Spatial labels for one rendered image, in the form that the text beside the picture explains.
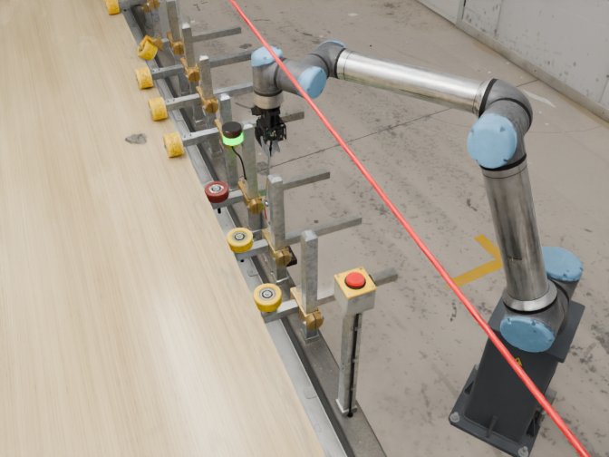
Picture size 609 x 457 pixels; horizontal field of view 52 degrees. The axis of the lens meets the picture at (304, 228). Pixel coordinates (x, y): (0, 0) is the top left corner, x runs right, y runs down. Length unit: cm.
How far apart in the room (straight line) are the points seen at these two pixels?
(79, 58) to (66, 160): 76
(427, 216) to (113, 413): 220
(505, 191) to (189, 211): 98
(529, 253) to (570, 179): 211
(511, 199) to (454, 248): 159
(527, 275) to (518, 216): 19
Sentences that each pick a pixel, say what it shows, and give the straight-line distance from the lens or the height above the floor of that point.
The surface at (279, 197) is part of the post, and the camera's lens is 180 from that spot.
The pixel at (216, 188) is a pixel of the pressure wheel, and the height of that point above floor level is 91.
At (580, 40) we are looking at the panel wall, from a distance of 444.
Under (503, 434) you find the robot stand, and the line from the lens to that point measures 260.
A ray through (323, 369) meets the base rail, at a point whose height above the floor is 70.
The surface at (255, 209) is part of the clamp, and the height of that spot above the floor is 85.
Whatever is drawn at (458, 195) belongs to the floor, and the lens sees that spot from 354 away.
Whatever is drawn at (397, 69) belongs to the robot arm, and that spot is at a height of 137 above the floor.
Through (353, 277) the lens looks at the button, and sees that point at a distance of 136.
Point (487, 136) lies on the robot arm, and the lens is 156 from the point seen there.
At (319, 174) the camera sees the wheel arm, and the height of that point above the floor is 86.
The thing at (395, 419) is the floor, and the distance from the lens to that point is 259.
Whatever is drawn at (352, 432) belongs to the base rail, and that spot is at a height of 70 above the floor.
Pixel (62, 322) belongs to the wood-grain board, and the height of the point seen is 90.
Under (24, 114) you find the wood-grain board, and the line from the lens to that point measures 269.
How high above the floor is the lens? 224
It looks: 43 degrees down
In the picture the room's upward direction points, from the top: 1 degrees counter-clockwise
